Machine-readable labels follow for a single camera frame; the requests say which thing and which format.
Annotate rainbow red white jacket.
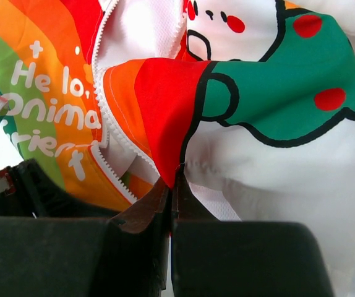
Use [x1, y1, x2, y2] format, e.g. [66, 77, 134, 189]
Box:
[0, 1, 355, 286]

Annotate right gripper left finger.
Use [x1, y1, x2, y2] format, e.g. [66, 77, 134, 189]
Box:
[0, 181, 169, 296]

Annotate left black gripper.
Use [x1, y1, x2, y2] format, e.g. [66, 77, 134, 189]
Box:
[0, 159, 119, 218]

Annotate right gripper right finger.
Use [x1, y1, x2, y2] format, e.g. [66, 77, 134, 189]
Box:
[171, 173, 333, 296]

